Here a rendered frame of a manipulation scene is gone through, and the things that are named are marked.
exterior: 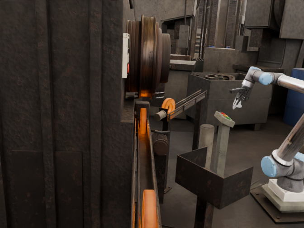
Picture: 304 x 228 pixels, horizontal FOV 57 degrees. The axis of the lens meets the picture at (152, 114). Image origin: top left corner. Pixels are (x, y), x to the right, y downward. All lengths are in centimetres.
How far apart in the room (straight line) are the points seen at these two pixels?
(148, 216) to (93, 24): 72
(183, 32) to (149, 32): 261
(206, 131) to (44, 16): 166
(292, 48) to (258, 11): 87
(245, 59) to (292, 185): 359
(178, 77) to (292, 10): 199
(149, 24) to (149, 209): 97
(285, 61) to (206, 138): 323
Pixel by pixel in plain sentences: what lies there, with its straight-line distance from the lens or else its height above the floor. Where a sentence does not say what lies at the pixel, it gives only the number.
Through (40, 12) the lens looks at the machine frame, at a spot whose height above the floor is 130.
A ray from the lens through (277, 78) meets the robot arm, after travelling 238.
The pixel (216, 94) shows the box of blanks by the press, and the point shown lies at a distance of 381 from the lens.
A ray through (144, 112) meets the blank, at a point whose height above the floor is 80.
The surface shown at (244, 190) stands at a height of 62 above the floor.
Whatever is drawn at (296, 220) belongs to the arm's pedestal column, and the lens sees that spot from 238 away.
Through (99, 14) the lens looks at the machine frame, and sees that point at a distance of 114.
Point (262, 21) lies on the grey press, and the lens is 515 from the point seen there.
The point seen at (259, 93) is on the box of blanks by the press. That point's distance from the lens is 420.
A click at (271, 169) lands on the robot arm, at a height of 38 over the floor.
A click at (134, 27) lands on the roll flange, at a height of 127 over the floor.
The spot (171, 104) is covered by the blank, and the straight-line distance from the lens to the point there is 220.
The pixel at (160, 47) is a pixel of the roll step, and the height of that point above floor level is 118.
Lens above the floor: 123
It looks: 15 degrees down
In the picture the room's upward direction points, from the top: 3 degrees clockwise
